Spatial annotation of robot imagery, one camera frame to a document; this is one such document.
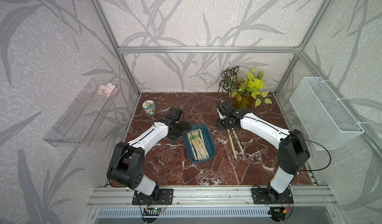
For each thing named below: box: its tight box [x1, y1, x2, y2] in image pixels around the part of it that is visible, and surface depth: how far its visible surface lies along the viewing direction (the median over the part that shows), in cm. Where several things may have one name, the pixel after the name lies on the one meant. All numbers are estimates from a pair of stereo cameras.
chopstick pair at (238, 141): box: [231, 127, 246, 156], surface depth 95 cm
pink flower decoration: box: [96, 82, 116, 98], surface depth 77 cm
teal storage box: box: [183, 122, 216, 165], surface depth 94 cm
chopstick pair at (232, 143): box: [227, 128, 238, 159], surface depth 93 cm
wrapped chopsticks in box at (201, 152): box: [193, 128, 211, 162], surface depth 91 cm
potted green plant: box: [217, 65, 273, 110], surface depth 98 cm
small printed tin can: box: [142, 99, 157, 117], surface depth 104 cm
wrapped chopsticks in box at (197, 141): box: [187, 128, 210, 162], surface depth 93 cm
